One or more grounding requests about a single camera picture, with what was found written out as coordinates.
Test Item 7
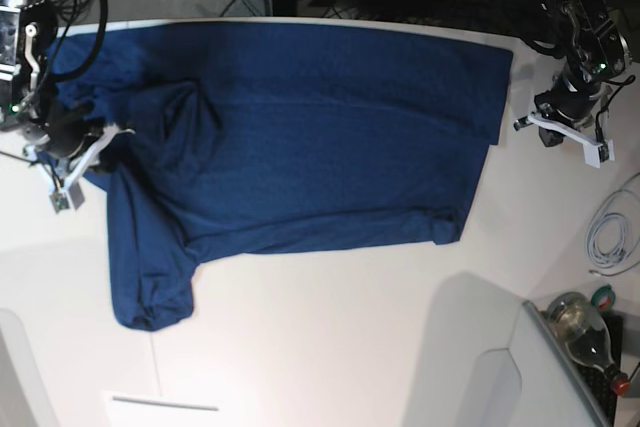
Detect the coiled light blue cable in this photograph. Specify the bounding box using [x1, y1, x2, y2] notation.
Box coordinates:
[585, 183, 640, 277]

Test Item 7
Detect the dark blue t-shirt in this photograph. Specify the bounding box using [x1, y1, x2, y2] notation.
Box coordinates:
[59, 22, 513, 331]

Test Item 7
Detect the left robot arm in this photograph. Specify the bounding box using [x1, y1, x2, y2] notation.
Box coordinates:
[514, 0, 636, 168]

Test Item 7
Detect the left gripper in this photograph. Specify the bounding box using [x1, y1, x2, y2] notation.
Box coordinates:
[514, 74, 615, 168]

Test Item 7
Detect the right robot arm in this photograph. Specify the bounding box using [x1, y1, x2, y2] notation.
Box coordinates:
[1, 0, 131, 212]

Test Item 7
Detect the clear plastic bottle red cap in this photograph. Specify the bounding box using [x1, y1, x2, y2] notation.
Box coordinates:
[546, 292, 631, 396]

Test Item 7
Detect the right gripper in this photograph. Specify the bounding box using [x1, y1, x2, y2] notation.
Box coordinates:
[19, 99, 135, 214]

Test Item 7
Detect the green tape roll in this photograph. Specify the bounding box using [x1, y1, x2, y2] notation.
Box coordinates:
[591, 284, 616, 313]

